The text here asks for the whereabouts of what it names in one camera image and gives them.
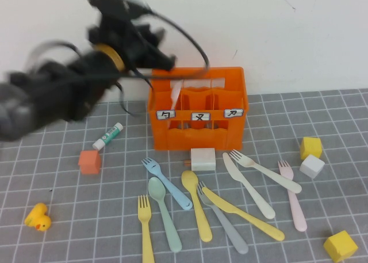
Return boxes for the grey plastic fork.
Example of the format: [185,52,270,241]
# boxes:
[196,181,250,255]

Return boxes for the black looped cable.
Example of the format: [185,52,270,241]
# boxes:
[25,39,85,71]

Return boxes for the orange foam cube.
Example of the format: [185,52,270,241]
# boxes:
[78,150,102,176]

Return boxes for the yellow plastic knife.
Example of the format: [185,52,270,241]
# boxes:
[201,186,286,242]

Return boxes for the cream plastic fork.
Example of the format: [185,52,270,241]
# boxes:
[229,148,303,194]

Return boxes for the white foam cube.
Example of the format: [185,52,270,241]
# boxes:
[299,154,326,180]

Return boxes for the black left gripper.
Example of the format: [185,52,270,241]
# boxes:
[86,0,177,73]

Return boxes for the white label marked 叉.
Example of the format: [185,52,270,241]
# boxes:
[191,112,213,122]

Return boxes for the cream plastic knife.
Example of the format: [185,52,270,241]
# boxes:
[222,152,277,220]

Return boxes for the blue plastic fork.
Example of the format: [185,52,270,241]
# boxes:
[140,157,194,211]

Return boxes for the yellow plastic fork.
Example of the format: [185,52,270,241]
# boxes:
[137,194,156,263]

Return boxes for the pink plastic fork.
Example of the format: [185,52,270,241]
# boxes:
[277,159,308,232]

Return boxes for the green plastic spoon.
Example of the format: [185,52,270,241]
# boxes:
[148,177,183,253]

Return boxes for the green white glue stick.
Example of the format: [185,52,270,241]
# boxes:
[91,122,125,151]

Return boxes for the yellow rubber duck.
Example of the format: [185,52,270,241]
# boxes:
[24,203,53,233]

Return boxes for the grey checked tablecloth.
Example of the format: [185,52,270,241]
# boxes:
[0,89,368,263]

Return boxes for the black camera cable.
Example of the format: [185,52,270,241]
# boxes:
[86,0,210,117]

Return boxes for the yellow plastic spoon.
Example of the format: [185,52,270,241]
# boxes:
[181,170,214,243]

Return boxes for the orange plastic cutlery holder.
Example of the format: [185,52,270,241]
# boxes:
[147,66,249,152]

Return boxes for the white label marked 勺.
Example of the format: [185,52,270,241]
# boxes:
[156,110,177,121]

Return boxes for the white label marked 刀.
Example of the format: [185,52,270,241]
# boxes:
[224,108,245,119]

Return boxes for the yellow foam cube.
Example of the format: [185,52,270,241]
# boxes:
[323,230,359,263]
[300,136,323,161]

